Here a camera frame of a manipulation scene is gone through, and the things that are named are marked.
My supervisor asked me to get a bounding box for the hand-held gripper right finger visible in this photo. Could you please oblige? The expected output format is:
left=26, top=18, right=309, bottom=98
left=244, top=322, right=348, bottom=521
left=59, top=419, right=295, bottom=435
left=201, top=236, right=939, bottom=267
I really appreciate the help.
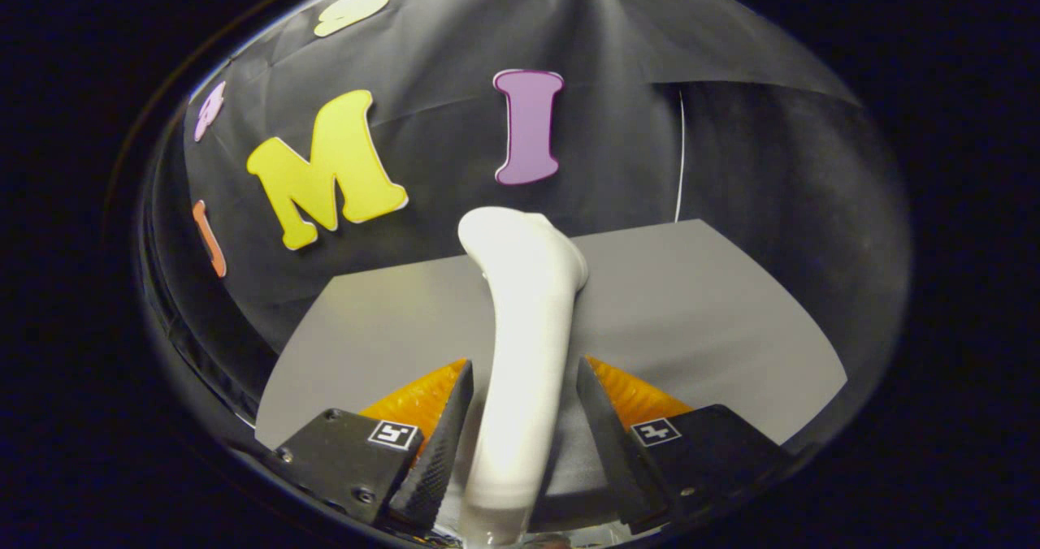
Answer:
left=575, top=356, right=793, bottom=534

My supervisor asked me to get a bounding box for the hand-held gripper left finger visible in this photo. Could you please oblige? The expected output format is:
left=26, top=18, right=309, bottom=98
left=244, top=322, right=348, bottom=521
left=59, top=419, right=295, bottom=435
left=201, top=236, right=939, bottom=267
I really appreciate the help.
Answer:
left=256, top=360, right=475, bottom=530

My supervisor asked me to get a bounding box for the white garment steamer head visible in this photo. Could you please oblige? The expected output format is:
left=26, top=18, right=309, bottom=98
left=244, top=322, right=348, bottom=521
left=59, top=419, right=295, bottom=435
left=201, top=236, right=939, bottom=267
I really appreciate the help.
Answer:
left=457, top=206, right=589, bottom=548

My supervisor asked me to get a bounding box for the grey cabinet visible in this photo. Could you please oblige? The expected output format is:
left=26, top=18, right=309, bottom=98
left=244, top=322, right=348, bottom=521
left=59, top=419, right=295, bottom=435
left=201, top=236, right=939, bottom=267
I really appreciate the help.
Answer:
left=254, top=218, right=848, bottom=534

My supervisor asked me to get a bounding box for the black backdrop cloth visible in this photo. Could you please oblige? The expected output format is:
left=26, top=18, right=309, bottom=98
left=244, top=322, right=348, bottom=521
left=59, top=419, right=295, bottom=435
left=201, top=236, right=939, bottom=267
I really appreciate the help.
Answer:
left=146, top=0, right=907, bottom=420

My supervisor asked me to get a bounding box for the thin white cable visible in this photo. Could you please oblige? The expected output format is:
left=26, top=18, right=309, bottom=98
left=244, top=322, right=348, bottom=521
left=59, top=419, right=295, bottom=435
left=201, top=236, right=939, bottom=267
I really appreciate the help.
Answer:
left=674, top=90, right=687, bottom=223

